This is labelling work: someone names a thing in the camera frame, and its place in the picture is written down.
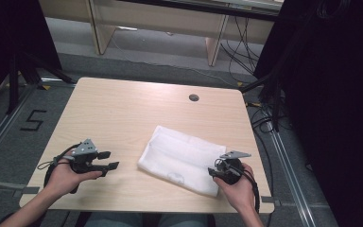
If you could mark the black metal stand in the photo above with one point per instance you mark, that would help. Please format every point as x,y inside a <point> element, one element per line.
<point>13,85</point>
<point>275,104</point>

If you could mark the white mesh zipper bag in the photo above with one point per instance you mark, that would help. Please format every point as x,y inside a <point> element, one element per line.
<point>176,154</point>

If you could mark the wooden desk frame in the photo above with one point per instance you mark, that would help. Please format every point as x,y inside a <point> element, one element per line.
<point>157,19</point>

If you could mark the black curtain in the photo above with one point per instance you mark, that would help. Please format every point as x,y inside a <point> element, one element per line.
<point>9,34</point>
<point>334,94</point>

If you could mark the aluminium floor rail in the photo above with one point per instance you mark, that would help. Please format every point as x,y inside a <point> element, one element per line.
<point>3,126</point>
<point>291,176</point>

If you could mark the person's right hand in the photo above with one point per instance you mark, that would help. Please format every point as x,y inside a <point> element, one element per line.
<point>241,192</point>

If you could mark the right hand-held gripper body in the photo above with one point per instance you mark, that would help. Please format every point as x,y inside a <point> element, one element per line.
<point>231,170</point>

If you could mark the person's blue jeans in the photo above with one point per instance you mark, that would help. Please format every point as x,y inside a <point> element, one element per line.
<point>123,220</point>

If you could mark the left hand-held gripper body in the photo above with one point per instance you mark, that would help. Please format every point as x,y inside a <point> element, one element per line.
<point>83,150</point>

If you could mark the person's left hand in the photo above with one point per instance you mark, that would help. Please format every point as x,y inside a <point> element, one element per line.
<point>61,179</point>

